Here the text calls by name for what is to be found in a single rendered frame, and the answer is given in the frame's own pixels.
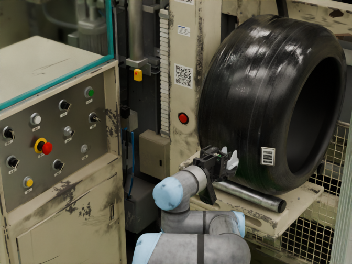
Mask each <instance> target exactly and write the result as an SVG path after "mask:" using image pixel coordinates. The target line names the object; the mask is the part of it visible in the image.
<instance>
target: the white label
mask: <svg viewBox="0 0 352 264"><path fill-rule="evenodd" d="M274 160H275V149H274V148H266V147H261V164H264V165H269V166H274Z"/></svg>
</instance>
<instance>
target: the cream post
mask: <svg viewBox="0 0 352 264"><path fill-rule="evenodd" d="M221 14H222V0H194V5H191V4H186V3H182V2H177V1H174V0H169V71H170V176H172V175H174V174H176V173H177V172H179V165H180V164H181V163H183V162H184V161H185V160H187V159H188V158H189V157H191V156H192V155H194V154H195V153H197V152H198V151H200V150H201V149H200V145H199V142H198V139H197V133H196V110H197V103H198V99H199V94H200V89H201V86H202V82H203V79H204V76H205V74H206V70H207V68H208V66H209V64H210V61H211V59H212V57H213V56H214V54H215V52H216V50H217V49H218V47H219V46H220V43H221ZM178 25H180V26H184V27H189V28H190V37H189V36H185V35H181V34H178ZM175 63H176V64H179V65H183V66H185V67H189V68H192V69H193V87H192V89H190V88H188V87H184V86H181V85H177V84H175V83H174V64H175ZM182 114H184V115H185V116H186V117H187V121H186V122H185V123H183V122H181V121H180V119H179V117H180V115H182Z"/></svg>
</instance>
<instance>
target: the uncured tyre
mask: <svg viewBox="0 0 352 264"><path fill-rule="evenodd" d="M346 82H347V64H346V57H345V53H344V51H343V49H342V47H341V45H340V43H339V42H338V40H337V38H336V36H335V35H334V33H333V32H332V31H330V30H329V29H327V28H325V27H323V26H322V25H319V24H315V23H310V22H307V21H302V20H297V19H293V18H288V17H283V16H279V15H274V14H264V15H257V16H253V17H251V18H249V19H248V20H246V21H245V22H243V23H242V24H241V25H239V26H238V27H237V28H235V29H234V30H233V31H232V32H231V33H230V34H229V35H228V36H227V37H226V38H225V39H224V40H223V42H222V43H221V44H220V46H219V47H218V49H217V50H216V52H215V54H214V56H213V57H212V59H211V61H210V64H209V66H208V68H207V70H206V74H205V76H204V79H203V82H202V86H201V89H200V94H199V99H198V103H197V110H196V133H197V139H198V142H199V145H200V149H203V148H205V147H207V146H209V145H211V147H217V148H219V150H220V151H221V150H222V148H223V147H227V153H229V152H232V153H231V157H232V154H233V152H234V151H235V150H236V151H237V158H238V159H239V163H238V167H237V171H236V173H235V175H234V176H233V177H232V178H229V180H230V181H233V182H236V183H238V184H241V185H244V186H246V187H248V188H251V189H254V190H256V191H259V192H261V193H264V194H269V195H283V194H286V193H288V192H290V191H292V190H294V189H296V188H298V187H300V186H301V185H303V184H304V183H305V182H306V181H307V180H308V179H309V178H310V177H311V176H312V174H313V173H314V172H315V170H316V169H317V168H318V166H319V165H320V163H321V161H322V160H323V158H324V156H325V154H326V152H327V150H328V148H329V146H330V144H331V141H332V139H333V136H334V133H335V131H336V128H337V125H338V121H339V118H340V115H341V112H342V108H343V103H344V97H345V91H346ZM261 147H266V148H274V149H275V160H274V166H269V165H264V164H261Z"/></svg>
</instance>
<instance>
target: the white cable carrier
mask: <svg viewBox="0 0 352 264"><path fill-rule="evenodd" d="M167 9H168V10H167ZM160 13H162V14H166V15H169V7H166V9H161V10H160ZM160 18H161V19H160V22H161V23H160V27H161V28H160V31H161V33H160V36H161V37H160V40H161V42H160V45H161V46H160V49H161V51H160V54H161V55H160V58H162V59H161V60H160V62H161V64H160V66H161V68H160V71H161V72H160V75H161V77H160V79H161V81H160V83H161V85H160V87H161V88H162V89H161V90H160V92H162V93H161V96H162V97H161V100H162V101H161V104H162V105H161V112H162V113H161V116H162V117H161V120H162V121H161V124H162V125H161V128H162V129H161V130H162V131H165V132H168V133H170V71H169V29H168V28H169V19H168V18H164V17H160ZM161 136H164V137H166V138H169V136H167V135H164V134H161Z"/></svg>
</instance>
